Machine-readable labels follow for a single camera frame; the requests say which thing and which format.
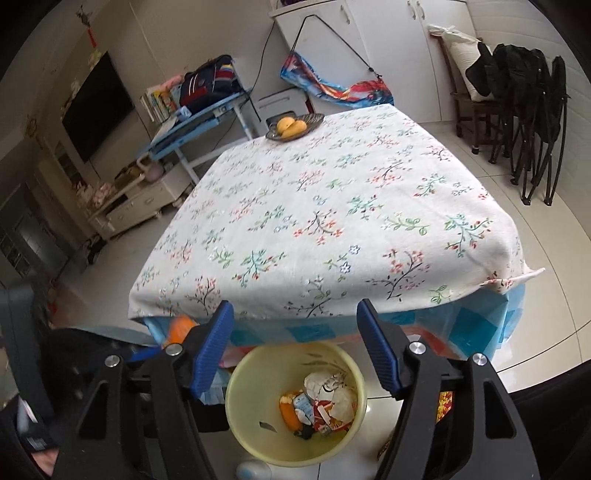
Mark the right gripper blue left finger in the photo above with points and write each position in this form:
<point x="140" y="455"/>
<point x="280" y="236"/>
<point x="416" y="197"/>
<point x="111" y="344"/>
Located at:
<point x="210" y="343"/>

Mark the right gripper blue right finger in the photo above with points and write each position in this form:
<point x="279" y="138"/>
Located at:
<point x="383" y="342"/>

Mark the orange peel piece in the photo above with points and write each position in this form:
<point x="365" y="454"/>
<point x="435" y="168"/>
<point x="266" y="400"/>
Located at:
<point x="178" y="330"/>

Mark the white paper wrapper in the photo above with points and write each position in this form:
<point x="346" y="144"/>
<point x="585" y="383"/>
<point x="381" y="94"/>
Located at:
<point x="325" y="385"/>

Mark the curled orange peel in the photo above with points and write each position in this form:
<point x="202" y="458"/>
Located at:
<point x="288" y="413"/>

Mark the blue milk carton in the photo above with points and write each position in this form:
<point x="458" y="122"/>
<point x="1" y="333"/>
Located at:
<point x="303" y="409"/>

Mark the orange red snack bag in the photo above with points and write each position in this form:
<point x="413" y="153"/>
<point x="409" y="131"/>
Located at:
<point x="324" y="423"/>

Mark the yellow trash bin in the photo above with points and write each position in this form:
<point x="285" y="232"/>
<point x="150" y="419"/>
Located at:
<point x="253" y="394"/>

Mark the floral white tablecloth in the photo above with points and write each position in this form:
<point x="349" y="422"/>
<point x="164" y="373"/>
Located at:
<point x="367" y="206"/>

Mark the white tv cabinet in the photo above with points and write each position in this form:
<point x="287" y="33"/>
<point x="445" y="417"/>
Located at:
<point x="139" y="201"/>

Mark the pink kettlebell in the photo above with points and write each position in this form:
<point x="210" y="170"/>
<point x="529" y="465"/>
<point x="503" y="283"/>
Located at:
<point x="151" y="170"/>

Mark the blue study desk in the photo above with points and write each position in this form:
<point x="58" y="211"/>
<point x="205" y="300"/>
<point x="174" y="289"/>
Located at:
<point x="193" y="127"/>

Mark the woven wicker fruit basket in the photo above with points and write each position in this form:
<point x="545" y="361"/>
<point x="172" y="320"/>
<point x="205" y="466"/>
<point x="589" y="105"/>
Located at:
<point x="314" y="120"/>

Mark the upper yellow mango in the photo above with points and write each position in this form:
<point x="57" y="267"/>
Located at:
<point x="283" y="124"/>

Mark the yellow mango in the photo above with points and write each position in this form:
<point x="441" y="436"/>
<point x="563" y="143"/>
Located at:
<point x="295" y="130"/>
<point x="283" y="124"/>

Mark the lower yellow mango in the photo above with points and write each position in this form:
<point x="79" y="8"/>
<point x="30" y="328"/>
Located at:
<point x="295" y="130"/>

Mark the row of books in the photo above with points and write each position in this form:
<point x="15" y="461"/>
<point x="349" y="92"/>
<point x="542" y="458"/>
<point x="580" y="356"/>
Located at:
<point x="162" y="100"/>

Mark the white air purifier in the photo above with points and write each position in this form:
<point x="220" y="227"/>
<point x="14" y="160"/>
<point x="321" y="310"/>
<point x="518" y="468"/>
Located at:
<point x="287" y="101"/>

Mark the dark striped backpack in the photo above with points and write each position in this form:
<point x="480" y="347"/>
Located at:
<point x="212" y="82"/>

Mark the colorful hanging fabric bag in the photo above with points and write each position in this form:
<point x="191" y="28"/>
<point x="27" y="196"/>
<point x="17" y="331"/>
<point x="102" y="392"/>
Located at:
<point x="366" y="93"/>

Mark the black folding chairs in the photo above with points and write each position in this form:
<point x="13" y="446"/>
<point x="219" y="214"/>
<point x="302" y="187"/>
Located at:
<point x="530" y="128"/>

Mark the wooden chair with cushion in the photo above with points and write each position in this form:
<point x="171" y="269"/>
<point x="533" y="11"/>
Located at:
<point x="474" y="112"/>

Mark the white tall cabinet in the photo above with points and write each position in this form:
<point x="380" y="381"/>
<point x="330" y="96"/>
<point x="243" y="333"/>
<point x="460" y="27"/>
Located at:
<point x="351" y="41"/>

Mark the black wall television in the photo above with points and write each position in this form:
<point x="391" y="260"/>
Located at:
<point x="99" y="106"/>

